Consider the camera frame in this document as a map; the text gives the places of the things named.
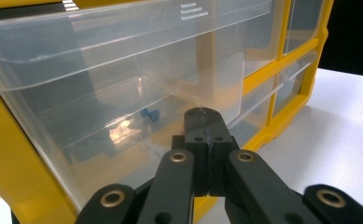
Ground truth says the yellow black organizer case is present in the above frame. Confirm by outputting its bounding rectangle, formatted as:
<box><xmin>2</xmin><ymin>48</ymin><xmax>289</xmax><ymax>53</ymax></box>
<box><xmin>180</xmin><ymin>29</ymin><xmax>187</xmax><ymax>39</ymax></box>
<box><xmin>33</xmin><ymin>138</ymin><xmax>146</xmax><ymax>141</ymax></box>
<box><xmin>0</xmin><ymin>0</ymin><xmax>335</xmax><ymax>224</ymax></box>

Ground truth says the clear plastic drawer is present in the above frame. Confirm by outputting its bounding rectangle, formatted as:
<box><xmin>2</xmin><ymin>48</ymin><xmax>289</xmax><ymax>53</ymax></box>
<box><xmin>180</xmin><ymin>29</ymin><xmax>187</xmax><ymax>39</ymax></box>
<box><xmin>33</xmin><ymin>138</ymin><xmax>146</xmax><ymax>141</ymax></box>
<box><xmin>0</xmin><ymin>0</ymin><xmax>280</xmax><ymax>213</ymax></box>

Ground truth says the set of clear organizer drawers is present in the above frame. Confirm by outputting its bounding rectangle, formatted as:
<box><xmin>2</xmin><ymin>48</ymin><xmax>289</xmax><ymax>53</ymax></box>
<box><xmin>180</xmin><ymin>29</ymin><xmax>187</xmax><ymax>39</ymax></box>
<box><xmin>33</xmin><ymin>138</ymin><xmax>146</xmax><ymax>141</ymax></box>
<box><xmin>241</xmin><ymin>0</ymin><xmax>325</xmax><ymax>141</ymax></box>

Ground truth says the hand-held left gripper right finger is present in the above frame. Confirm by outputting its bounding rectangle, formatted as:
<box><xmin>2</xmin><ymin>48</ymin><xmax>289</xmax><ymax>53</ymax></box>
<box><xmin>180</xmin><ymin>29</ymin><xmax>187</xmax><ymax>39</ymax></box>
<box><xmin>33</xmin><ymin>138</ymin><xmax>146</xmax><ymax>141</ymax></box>
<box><xmin>204</xmin><ymin>107</ymin><xmax>241</xmax><ymax>198</ymax></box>

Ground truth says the black curtain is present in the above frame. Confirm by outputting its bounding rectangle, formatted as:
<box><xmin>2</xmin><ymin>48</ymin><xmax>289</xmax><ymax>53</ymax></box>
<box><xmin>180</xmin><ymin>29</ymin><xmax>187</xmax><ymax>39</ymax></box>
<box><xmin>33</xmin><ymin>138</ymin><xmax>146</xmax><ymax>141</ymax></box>
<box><xmin>318</xmin><ymin>0</ymin><xmax>363</xmax><ymax>78</ymax></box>

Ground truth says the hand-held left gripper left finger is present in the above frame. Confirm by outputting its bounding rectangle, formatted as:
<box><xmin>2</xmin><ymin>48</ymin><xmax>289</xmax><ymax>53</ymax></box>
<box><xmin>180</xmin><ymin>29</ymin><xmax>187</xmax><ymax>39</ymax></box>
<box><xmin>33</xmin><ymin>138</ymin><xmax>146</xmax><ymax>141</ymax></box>
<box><xmin>171</xmin><ymin>106</ymin><xmax>209</xmax><ymax>198</ymax></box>

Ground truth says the blue pushpin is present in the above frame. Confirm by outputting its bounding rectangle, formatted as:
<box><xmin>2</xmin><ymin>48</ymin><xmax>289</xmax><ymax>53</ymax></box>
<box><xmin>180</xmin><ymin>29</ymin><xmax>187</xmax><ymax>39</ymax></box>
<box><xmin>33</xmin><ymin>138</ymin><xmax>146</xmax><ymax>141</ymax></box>
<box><xmin>139</xmin><ymin>106</ymin><xmax>167</xmax><ymax>123</ymax></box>

